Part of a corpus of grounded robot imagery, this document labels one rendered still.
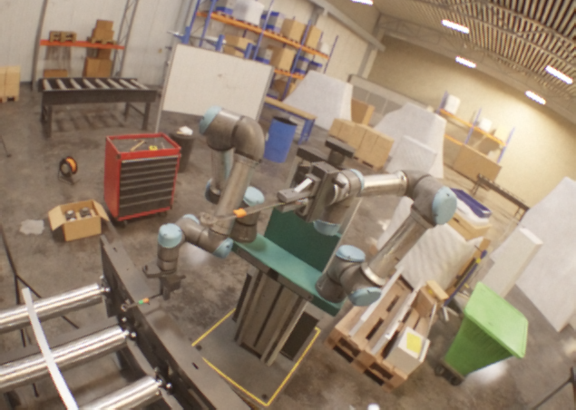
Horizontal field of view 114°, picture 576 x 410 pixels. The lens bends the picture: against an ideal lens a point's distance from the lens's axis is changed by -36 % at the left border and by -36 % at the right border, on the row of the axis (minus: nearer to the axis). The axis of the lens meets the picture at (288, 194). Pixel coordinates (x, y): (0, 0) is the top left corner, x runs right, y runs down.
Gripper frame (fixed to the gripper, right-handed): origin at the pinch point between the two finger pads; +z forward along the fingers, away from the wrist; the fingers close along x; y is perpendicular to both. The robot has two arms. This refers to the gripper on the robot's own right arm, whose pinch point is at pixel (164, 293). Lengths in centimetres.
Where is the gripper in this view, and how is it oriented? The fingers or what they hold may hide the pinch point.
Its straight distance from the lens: 116.7
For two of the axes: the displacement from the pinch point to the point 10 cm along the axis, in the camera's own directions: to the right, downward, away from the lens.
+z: -3.1, 8.5, 4.2
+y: 6.2, -1.5, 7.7
